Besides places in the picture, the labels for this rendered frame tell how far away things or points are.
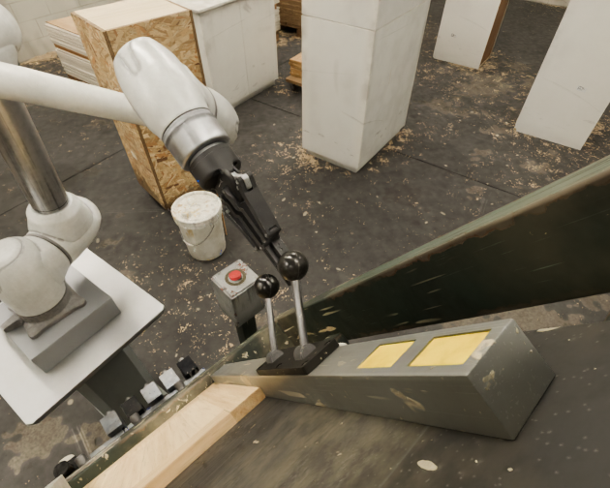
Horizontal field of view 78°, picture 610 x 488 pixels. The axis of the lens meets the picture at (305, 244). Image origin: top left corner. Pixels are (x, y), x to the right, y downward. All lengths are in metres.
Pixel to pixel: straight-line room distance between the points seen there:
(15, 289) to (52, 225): 0.21
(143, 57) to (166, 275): 2.02
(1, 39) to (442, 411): 1.09
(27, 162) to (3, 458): 1.50
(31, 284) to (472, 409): 1.24
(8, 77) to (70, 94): 0.09
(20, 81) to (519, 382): 0.83
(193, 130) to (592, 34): 3.56
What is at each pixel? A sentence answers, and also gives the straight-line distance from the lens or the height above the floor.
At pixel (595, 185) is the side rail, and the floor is 1.70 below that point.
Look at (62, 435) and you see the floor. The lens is 2.28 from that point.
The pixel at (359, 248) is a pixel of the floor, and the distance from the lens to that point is 2.59.
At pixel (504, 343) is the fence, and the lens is 0.24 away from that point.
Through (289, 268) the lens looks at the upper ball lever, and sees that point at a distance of 0.44.
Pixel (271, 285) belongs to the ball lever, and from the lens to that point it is 0.56.
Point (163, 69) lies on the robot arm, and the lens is 0.65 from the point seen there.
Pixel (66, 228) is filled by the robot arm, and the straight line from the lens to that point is 1.39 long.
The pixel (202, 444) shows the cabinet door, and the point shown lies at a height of 1.30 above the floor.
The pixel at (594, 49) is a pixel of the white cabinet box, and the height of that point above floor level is 0.78.
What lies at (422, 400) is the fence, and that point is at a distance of 0.27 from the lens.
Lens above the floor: 1.90
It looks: 47 degrees down
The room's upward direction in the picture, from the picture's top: straight up
